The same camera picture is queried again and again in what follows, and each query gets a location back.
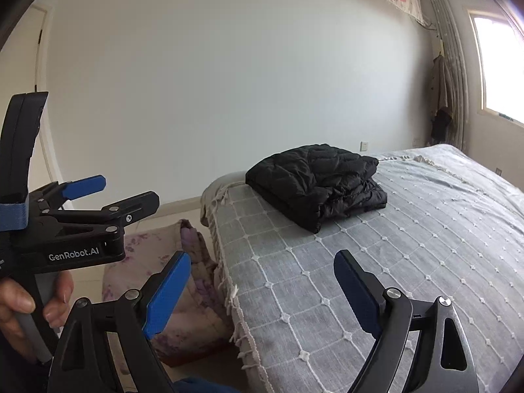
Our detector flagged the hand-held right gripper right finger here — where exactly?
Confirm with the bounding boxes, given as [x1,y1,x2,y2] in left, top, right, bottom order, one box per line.
[333,249,479,393]

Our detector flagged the window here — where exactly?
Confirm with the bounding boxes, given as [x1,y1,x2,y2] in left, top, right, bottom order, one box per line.
[471,8,524,125]

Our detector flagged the pink purple floral quilt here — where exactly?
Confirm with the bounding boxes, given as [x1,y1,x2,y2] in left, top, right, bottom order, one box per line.
[102,219,236,367]

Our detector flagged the hanging dark clothes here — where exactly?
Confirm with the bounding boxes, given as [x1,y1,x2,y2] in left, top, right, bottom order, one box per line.
[430,53,456,142]

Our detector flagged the person's left hand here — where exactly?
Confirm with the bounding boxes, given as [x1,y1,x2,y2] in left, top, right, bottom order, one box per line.
[0,271,75,355]

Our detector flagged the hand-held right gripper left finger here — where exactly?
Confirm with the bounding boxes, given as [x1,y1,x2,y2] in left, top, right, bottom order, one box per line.
[48,251,192,393]

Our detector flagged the grey-green bed sheet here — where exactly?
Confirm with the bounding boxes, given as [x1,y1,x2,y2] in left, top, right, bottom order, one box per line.
[200,172,246,227]

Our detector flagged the grey checked bedspread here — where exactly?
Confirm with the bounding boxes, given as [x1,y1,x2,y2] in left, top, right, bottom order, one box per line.
[205,143,524,393]

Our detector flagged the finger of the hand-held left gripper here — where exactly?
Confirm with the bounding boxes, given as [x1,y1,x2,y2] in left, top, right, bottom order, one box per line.
[28,175,108,209]
[39,189,161,236]

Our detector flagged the white door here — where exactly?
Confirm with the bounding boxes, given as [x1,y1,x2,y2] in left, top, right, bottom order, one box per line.
[25,4,76,209]

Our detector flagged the grey patterned curtain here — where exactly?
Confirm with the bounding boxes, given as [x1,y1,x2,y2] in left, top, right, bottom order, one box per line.
[423,0,471,152]

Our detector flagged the person's blue trousers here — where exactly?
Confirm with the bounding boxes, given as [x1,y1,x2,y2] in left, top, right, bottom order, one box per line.
[172,374,232,393]

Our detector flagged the black puffer jacket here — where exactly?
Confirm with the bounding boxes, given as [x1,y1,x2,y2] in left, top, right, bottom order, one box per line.
[246,144,388,234]

